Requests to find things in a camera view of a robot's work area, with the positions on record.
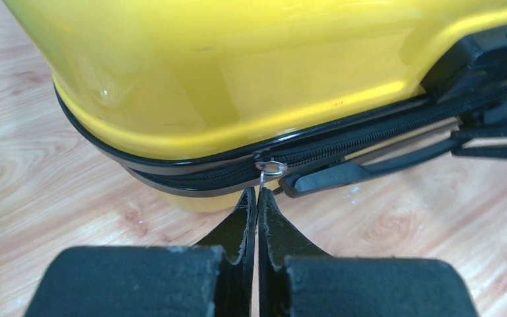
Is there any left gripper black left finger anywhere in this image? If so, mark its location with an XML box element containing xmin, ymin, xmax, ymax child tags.
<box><xmin>26</xmin><ymin>188</ymin><xmax>257</xmax><ymax>316</ymax></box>

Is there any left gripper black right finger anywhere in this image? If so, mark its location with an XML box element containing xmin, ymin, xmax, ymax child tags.
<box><xmin>257</xmin><ymin>189</ymin><xmax>477</xmax><ymax>316</ymax></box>

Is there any silver zipper pull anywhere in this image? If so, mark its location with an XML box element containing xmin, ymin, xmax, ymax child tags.
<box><xmin>255</xmin><ymin>160</ymin><xmax>288</xmax><ymax>189</ymax></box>

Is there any yellow Pikachu hard-shell suitcase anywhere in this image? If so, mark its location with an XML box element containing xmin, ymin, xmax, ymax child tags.
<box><xmin>5</xmin><ymin>0</ymin><xmax>507</xmax><ymax>211</ymax></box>

